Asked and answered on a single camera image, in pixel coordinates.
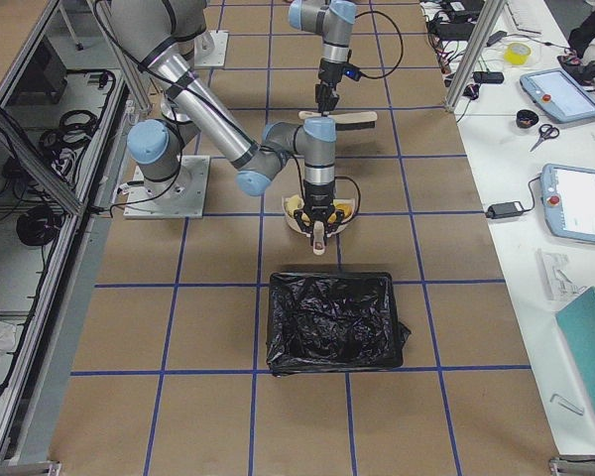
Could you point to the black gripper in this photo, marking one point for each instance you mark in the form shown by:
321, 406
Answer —
328, 74
319, 195

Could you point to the yellow trash piece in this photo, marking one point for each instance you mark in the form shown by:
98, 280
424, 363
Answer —
292, 205

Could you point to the orange trash piece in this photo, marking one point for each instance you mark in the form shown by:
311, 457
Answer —
346, 208

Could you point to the beige plastic dustpan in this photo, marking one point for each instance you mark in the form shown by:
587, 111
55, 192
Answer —
318, 232

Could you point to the beige hand brush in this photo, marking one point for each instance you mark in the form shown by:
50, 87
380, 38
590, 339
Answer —
347, 119

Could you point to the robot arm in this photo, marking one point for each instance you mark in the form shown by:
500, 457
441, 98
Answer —
333, 21
154, 34

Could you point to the black-lined right trash bin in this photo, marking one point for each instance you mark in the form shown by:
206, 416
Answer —
333, 322

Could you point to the yellow tape roll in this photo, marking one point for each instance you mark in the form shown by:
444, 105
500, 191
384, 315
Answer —
517, 53

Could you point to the black power adapter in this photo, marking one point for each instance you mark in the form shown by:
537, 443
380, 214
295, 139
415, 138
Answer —
503, 210

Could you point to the far blue teach pendant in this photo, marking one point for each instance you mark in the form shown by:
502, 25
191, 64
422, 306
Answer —
558, 95

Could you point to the blue teach pendant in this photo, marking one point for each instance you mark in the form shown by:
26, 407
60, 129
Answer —
568, 198
558, 95

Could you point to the black scissors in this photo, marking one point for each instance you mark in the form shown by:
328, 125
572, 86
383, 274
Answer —
545, 132

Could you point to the near blue teach pendant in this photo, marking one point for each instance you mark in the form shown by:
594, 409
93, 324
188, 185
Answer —
568, 198

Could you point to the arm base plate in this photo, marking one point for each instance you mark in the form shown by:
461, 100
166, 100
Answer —
210, 49
177, 198

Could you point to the aluminium frame post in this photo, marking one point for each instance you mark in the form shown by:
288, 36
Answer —
483, 29

